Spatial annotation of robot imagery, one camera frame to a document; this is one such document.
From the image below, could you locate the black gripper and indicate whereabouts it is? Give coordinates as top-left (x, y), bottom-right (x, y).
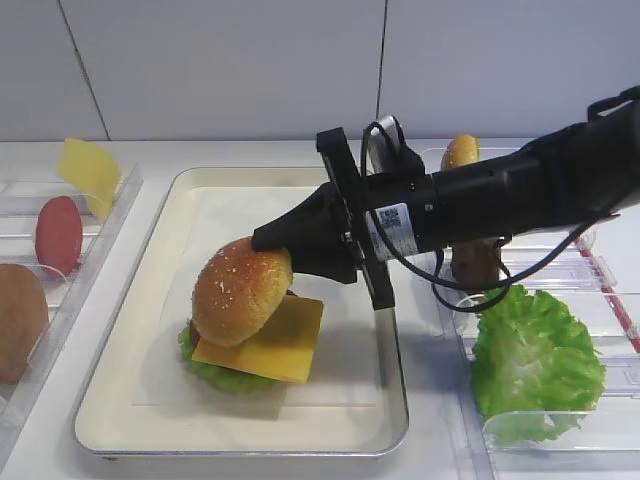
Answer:
top-left (252, 127), bottom-right (434, 310)

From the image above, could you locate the sesame top bun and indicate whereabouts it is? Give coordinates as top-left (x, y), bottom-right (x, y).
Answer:
top-left (191, 237), bottom-right (293, 347)

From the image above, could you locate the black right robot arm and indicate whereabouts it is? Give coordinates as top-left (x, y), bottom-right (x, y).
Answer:
top-left (289, 88), bottom-right (639, 308)

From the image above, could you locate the yellow cheese slice on burger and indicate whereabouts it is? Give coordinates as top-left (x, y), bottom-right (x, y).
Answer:
top-left (192, 296), bottom-right (324, 384)

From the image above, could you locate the brown meat patty in rack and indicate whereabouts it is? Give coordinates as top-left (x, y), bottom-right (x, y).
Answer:
top-left (451, 238), bottom-right (501, 294)

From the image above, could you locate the red tomato slice on burger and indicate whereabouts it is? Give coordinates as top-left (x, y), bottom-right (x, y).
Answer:
top-left (189, 321), bottom-right (200, 348)

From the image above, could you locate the green lettuce on burger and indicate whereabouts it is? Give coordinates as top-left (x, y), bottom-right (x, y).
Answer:
top-left (177, 321), bottom-right (277, 395)

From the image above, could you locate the green lettuce leaf in rack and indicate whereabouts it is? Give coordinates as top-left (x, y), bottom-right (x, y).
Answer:
top-left (471, 285), bottom-right (606, 446)

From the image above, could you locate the yellow cheese slice in rack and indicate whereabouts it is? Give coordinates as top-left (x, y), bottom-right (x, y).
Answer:
top-left (56, 138), bottom-right (122, 220)

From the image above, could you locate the red tomato slice in rack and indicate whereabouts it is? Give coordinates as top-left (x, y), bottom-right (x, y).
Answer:
top-left (35, 196), bottom-right (83, 276)

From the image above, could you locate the white paper tray liner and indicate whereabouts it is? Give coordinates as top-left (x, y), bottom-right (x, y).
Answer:
top-left (133, 187), bottom-right (379, 409)

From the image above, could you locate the spare bun in right rack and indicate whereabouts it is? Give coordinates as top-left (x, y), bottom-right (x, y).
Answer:
top-left (440, 133), bottom-right (480, 171)

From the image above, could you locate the clear acrylic left food rack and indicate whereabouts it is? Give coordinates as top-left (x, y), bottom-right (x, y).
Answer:
top-left (1, 165), bottom-right (143, 463)

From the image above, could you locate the clear acrylic food rack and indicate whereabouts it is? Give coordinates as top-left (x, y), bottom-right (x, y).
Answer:
top-left (410, 144), bottom-right (640, 480)
top-left (1, 165), bottom-right (143, 463)

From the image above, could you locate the clear acrylic right food rack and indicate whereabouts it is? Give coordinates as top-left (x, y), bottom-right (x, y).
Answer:
top-left (410, 144), bottom-right (640, 480)

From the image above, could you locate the white metal tray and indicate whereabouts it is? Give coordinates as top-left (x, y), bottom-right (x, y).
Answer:
top-left (74, 168), bottom-right (408, 458)

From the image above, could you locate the brown bun in left rack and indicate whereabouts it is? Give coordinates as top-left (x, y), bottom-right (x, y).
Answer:
top-left (1, 264), bottom-right (49, 384)

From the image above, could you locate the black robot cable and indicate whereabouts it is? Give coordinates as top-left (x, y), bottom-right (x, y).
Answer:
top-left (360, 114), bottom-right (624, 314)

